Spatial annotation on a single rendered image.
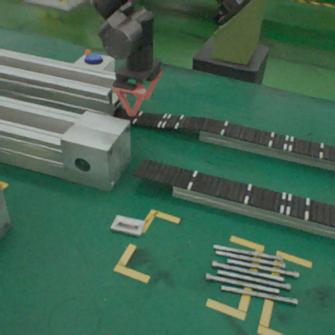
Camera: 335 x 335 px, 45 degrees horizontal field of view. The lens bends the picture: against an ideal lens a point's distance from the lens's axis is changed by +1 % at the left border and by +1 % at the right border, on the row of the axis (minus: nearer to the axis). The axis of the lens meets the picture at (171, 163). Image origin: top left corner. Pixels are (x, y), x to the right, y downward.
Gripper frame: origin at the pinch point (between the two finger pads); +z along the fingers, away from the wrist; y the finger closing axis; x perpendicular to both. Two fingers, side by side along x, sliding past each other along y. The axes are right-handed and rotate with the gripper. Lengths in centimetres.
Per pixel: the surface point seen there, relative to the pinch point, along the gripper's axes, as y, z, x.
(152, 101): -9.9, 4.6, -0.4
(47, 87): 4.7, -2.1, -19.6
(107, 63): -12.8, -1.4, -13.7
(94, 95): 5.1, -2.9, -8.0
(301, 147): 0.8, 1.1, 35.8
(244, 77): -38.4, 7.2, 17.9
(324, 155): 1.7, 1.2, 40.4
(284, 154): 1.1, 3.4, 32.9
